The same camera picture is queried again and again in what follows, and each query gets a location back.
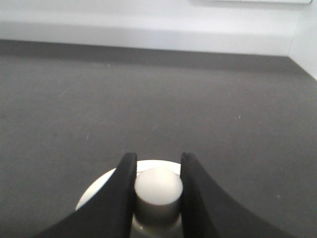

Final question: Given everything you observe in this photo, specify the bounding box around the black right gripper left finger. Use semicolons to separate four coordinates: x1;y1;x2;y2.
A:
36;153;137;238

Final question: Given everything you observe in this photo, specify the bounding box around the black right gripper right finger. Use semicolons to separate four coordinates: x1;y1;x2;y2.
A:
180;153;291;238

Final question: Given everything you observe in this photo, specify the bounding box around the glass jar with white lid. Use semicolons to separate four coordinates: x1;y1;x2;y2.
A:
75;160;183;238

